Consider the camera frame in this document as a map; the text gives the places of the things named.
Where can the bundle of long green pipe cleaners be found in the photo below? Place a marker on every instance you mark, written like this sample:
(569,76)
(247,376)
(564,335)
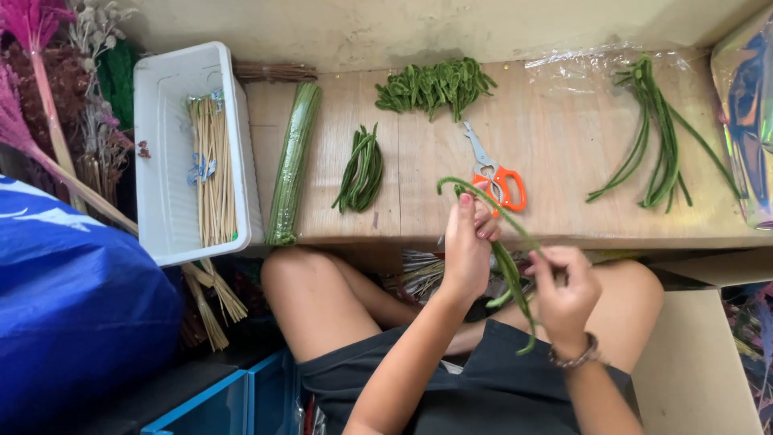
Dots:
(661,139)

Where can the wrapped bundle of green stems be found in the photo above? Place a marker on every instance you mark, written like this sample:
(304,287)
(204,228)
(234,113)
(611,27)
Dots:
(293,163)

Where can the bundle of short green pipe cleaners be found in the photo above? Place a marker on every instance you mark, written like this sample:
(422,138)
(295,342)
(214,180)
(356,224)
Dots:
(362,172)

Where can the person's right hand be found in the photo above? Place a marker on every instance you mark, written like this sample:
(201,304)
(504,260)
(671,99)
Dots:
(567,299)

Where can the person's right leg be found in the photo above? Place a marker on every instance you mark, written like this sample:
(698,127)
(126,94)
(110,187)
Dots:
(628,308)

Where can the bundle of bamboo skewers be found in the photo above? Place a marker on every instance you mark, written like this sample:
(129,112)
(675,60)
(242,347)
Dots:
(212,175)

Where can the heap of colourful flowers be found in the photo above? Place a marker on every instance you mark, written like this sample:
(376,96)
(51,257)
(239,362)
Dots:
(755,338)

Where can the person's left leg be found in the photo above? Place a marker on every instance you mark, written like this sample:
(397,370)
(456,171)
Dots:
(320,296)

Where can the pile of green folded leaves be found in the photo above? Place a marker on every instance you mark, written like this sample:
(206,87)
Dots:
(432,87)

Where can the person's leg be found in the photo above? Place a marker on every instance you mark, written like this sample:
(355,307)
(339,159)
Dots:
(628,308)
(320,296)

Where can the green pipe cleaner stem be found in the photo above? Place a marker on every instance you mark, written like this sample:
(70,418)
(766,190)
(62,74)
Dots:
(508,272)

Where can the blue plastic box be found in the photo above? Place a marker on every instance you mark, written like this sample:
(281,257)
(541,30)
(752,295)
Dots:
(241,402)

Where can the clear plastic wrap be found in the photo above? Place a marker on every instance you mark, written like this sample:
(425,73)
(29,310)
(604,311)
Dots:
(573,66)

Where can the cardboard box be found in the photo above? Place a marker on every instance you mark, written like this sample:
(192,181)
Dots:
(688,362)

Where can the brown twig bundle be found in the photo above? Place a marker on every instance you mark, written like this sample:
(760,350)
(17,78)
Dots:
(275,72)

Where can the person's black shorts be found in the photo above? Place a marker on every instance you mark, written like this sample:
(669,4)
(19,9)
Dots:
(483,392)

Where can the blue plastic bag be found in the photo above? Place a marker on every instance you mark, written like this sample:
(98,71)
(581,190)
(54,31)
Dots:
(72,302)

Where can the straw bundle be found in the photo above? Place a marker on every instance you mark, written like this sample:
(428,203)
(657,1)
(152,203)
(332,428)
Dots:
(211,302)

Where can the heap of dried flowers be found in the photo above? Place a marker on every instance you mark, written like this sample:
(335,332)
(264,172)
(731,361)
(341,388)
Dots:
(54,102)

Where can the iridescent wrapping film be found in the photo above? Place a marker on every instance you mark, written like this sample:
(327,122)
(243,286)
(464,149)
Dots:
(749,109)

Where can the person's left hand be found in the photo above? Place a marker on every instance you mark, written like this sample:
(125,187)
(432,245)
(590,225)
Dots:
(464,254)

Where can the white plastic bin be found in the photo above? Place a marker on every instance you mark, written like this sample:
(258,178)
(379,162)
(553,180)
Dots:
(163,181)

